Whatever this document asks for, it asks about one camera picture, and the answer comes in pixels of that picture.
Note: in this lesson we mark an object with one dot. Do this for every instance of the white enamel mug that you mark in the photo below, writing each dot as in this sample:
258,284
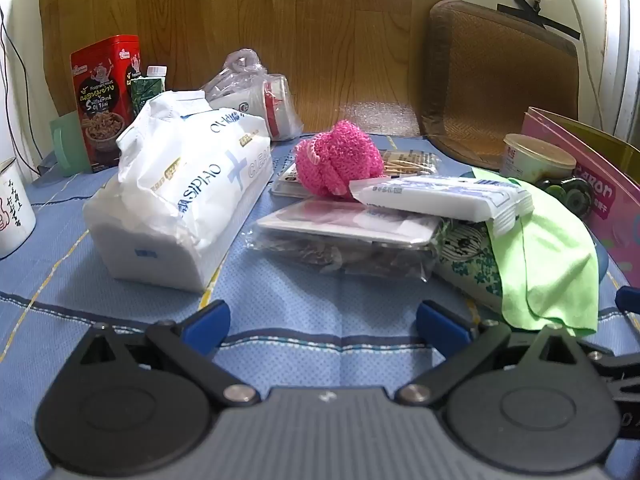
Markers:
15,210

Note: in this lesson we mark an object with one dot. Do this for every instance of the black tape cross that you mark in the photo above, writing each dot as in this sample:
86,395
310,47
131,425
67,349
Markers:
525,7

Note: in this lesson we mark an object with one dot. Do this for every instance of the clear bag of dark contents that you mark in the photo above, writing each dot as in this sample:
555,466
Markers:
325,260

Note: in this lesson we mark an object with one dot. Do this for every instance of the pink tin box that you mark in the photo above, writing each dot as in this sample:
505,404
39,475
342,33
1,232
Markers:
615,200

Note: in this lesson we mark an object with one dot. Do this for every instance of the light green microfibre cloth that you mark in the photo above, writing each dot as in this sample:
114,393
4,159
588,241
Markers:
550,260

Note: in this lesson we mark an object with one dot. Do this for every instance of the pink scrubber sponge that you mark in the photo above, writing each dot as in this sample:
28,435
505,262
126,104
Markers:
335,160

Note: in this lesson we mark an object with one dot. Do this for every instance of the red snack box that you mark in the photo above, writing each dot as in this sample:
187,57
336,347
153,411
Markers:
100,90

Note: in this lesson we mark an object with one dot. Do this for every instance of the white frosted glass door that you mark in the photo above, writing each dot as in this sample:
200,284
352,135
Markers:
620,35

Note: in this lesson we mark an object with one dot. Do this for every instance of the large white tissue pack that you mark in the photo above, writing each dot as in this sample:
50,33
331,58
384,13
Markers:
175,195

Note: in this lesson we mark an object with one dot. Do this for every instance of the white wet wipes packet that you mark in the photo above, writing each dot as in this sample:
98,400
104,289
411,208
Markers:
435,197

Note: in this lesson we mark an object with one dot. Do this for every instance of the small flat packet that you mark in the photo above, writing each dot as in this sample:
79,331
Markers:
286,177

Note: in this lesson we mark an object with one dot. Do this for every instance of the plastic bag of paper cups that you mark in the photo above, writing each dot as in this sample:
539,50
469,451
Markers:
250,95

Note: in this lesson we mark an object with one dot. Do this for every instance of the white green patterned cloth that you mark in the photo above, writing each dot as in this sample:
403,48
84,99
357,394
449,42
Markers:
465,265

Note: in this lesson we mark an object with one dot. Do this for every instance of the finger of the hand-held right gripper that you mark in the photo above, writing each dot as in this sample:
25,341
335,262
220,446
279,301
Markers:
622,375
629,300

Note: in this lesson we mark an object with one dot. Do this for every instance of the pink white packet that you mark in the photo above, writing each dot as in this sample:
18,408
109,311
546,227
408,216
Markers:
345,222

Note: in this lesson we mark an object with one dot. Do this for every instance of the green plastic cup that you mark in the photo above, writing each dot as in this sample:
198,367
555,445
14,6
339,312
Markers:
72,145

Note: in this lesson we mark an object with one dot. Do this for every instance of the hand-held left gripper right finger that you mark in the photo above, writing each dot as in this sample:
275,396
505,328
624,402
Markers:
440,325

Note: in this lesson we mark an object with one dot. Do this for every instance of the blue tablecloth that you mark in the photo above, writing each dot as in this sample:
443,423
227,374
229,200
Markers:
320,310

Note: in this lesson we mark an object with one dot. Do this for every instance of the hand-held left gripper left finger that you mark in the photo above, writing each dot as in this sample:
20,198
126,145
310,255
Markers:
207,325

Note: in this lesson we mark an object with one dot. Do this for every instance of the green carton with white cap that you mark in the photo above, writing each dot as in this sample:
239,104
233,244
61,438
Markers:
145,90

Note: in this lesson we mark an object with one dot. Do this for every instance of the round container with cream lid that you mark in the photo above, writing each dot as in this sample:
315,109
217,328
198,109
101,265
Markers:
535,160

